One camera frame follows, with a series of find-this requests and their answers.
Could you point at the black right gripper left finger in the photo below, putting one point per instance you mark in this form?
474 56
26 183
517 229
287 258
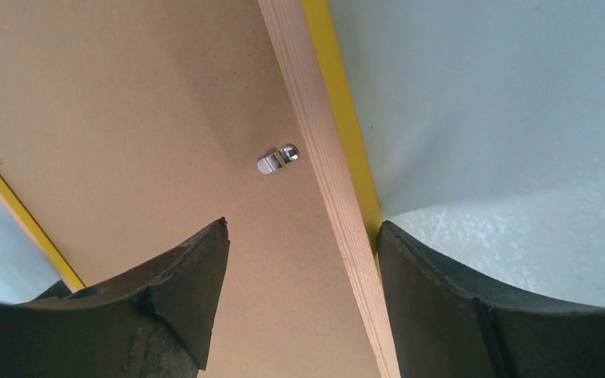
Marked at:
154 320

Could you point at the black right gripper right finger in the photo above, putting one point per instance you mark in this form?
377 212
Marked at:
449 320

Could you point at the silver metal turn clip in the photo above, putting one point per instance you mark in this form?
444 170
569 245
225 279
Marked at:
278 159

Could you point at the yellow wooden picture frame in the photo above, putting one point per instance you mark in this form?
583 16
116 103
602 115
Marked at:
323 130

